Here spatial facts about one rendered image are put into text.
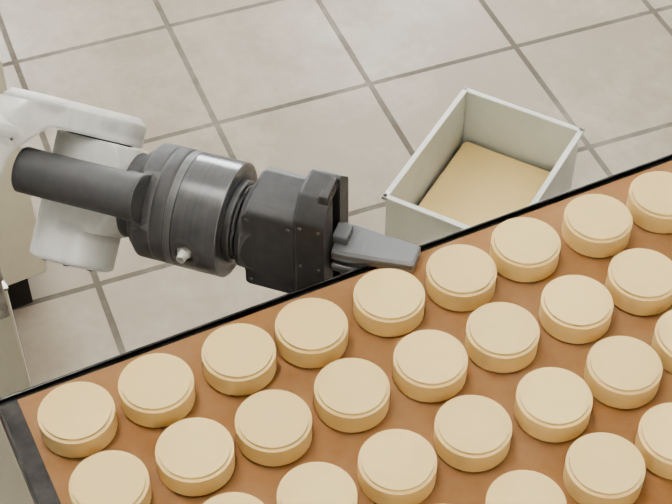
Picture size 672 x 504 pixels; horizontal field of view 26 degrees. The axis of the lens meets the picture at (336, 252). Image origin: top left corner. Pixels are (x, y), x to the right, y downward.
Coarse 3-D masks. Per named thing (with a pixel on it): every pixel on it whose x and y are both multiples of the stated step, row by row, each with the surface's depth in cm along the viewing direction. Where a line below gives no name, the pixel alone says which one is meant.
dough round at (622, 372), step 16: (624, 336) 98; (592, 352) 97; (608, 352) 97; (624, 352) 97; (640, 352) 97; (592, 368) 96; (608, 368) 96; (624, 368) 96; (640, 368) 96; (656, 368) 96; (592, 384) 96; (608, 384) 95; (624, 384) 95; (640, 384) 95; (656, 384) 96; (608, 400) 96; (624, 400) 96; (640, 400) 96
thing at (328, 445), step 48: (624, 192) 110; (480, 240) 107; (336, 288) 104; (528, 288) 104; (192, 336) 101; (288, 384) 98; (480, 384) 98; (144, 432) 95; (336, 432) 95; (432, 432) 95; (624, 432) 95; (240, 480) 93; (480, 480) 93
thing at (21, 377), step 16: (0, 320) 127; (0, 336) 128; (16, 336) 129; (0, 352) 129; (16, 352) 131; (0, 368) 131; (16, 368) 132; (0, 384) 132; (16, 384) 134; (0, 432) 137; (0, 448) 138; (0, 464) 140; (16, 464) 141; (0, 480) 142; (16, 480) 143; (0, 496) 143; (16, 496) 145
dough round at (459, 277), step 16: (432, 256) 103; (448, 256) 103; (464, 256) 103; (480, 256) 103; (432, 272) 102; (448, 272) 102; (464, 272) 102; (480, 272) 102; (496, 272) 102; (432, 288) 102; (448, 288) 101; (464, 288) 101; (480, 288) 101; (448, 304) 102; (464, 304) 101; (480, 304) 102
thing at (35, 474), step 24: (648, 168) 112; (576, 192) 110; (504, 216) 108; (312, 288) 104; (240, 312) 102; (120, 360) 99; (48, 384) 98; (0, 408) 97; (24, 432) 95; (24, 456) 94; (48, 480) 93
